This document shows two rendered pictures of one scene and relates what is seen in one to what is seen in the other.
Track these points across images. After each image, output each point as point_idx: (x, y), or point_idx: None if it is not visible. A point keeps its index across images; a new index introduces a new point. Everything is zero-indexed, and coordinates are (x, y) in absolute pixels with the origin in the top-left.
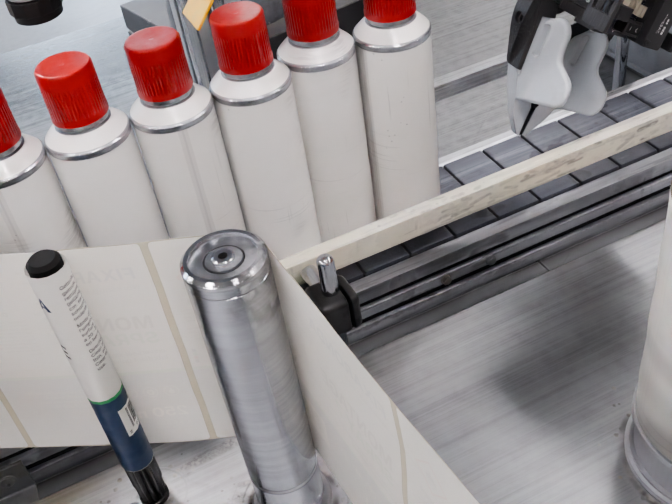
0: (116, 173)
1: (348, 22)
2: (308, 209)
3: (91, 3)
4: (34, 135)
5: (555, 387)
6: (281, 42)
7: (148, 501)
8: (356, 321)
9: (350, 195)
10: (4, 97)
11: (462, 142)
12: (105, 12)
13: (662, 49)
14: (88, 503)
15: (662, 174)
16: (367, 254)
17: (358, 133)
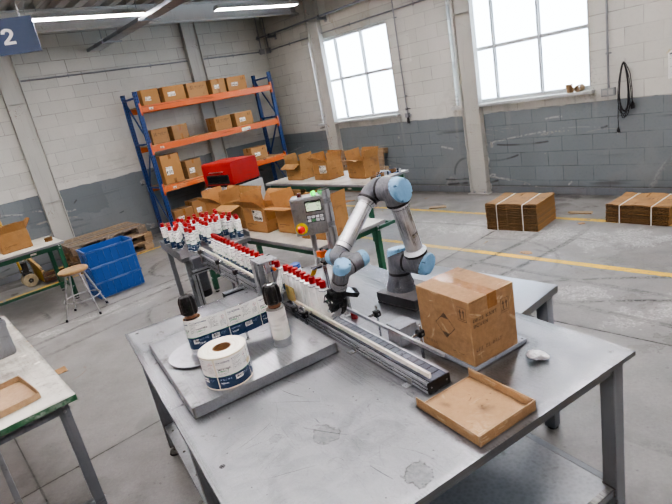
0: (301, 285)
1: (400, 301)
2: (314, 304)
3: (427, 275)
4: (370, 288)
5: (294, 333)
6: (387, 296)
7: None
8: (303, 317)
9: (319, 307)
10: (299, 272)
11: (366, 325)
12: (422, 278)
13: (388, 334)
14: None
15: (345, 339)
16: (316, 315)
17: (319, 299)
